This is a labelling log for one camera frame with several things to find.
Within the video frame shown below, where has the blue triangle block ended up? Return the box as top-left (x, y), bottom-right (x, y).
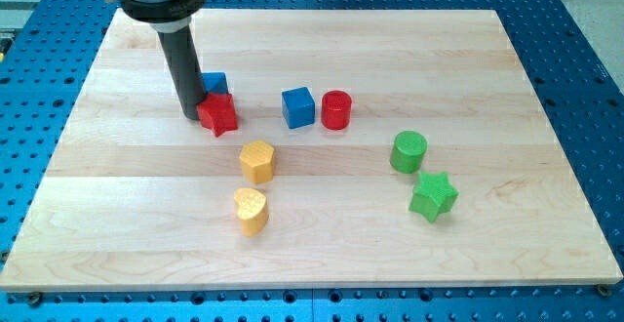
top-left (202, 72), bottom-right (229, 95)

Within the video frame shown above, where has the blue cube block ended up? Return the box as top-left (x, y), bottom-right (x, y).
top-left (282, 87), bottom-right (316, 129)

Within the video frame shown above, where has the red cylinder block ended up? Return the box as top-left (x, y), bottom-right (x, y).
top-left (321, 90), bottom-right (352, 130)

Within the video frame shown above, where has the yellow hexagon block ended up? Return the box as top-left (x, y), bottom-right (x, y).
top-left (239, 141), bottom-right (275, 184)

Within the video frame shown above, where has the light wooden board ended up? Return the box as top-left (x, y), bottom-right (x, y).
top-left (1, 10), bottom-right (622, 292)

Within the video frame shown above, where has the yellow heart block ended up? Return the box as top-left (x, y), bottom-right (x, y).
top-left (234, 187), bottom-right (269, 236)

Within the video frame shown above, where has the green cylinder block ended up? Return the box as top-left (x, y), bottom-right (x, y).
top-left (390, 131), bottom-right (428, 174)

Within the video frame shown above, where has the red star block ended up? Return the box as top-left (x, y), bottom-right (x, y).
top-left (196, 93), bottom-right (238, 138)

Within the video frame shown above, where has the green star block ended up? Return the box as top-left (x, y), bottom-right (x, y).
top-left (409, 171), bottom-right (459, 222)

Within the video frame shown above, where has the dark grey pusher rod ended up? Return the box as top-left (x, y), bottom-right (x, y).
top-left (158, 26), bottom-right (207, 121)

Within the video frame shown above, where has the blue perforated metal table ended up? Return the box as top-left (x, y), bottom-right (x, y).
top-left (1, 0), bottom-right (623, 321)

